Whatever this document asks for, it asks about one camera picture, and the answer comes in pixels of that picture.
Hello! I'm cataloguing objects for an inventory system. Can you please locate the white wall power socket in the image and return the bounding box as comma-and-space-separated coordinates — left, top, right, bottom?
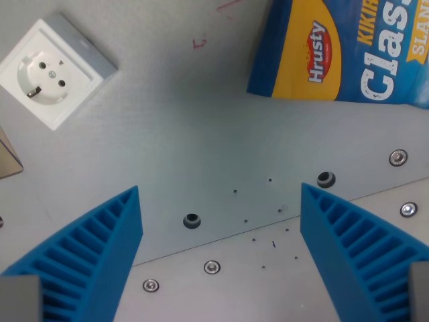
0, 13, 119, 131

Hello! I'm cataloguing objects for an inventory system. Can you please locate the brown cardboard piece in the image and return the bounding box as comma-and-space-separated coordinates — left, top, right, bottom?
0, 125, 24, 179

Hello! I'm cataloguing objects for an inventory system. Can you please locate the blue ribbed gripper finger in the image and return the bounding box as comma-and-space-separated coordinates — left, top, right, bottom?
300, 182, 429, 322
0, 185, 144, 322

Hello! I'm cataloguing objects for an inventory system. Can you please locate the blue yellow snack bag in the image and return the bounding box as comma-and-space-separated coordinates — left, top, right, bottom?
246, 0, 429, 110

